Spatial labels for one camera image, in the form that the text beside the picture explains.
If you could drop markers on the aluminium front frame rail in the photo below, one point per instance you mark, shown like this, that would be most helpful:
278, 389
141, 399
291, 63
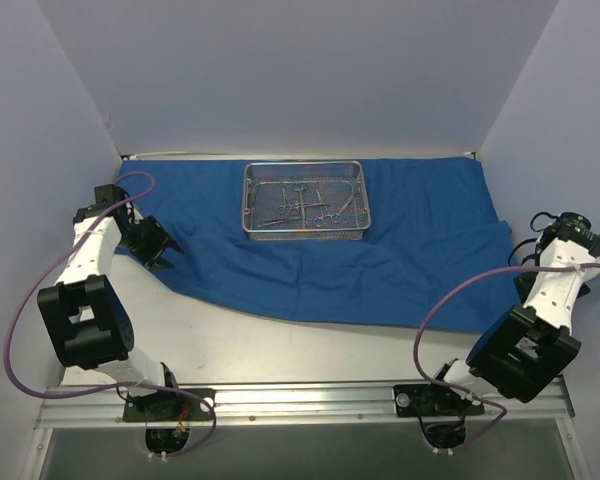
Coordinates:
289, 404

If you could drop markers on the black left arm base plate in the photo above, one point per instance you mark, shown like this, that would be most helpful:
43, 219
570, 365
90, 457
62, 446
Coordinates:
163, 407

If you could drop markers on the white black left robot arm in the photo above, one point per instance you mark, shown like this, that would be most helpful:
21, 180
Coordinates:
85, 319

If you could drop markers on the steel curved retractor instrument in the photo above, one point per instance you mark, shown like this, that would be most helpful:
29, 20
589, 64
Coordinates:
350, 199

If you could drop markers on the steel mesh instrument tray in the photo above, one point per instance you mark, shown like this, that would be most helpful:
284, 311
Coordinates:
334, 179

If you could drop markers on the blue surgical drape cloth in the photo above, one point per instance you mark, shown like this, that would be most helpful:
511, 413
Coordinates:
433, 227

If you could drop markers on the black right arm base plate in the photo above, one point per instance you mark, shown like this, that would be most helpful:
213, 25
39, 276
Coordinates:
426, 400

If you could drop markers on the steel hemostat clamp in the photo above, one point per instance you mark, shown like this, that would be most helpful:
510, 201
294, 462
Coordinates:
324, 215

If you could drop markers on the steel surgical scissors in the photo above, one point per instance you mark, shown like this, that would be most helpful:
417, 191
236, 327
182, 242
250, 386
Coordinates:
288, 210

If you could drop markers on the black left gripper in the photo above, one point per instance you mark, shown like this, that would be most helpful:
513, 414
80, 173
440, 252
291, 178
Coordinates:
153, 245

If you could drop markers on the steel thin tweezers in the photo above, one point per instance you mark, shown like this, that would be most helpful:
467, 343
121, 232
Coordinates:
277, 221

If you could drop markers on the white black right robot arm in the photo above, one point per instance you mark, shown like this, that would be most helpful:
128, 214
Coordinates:
532, 343

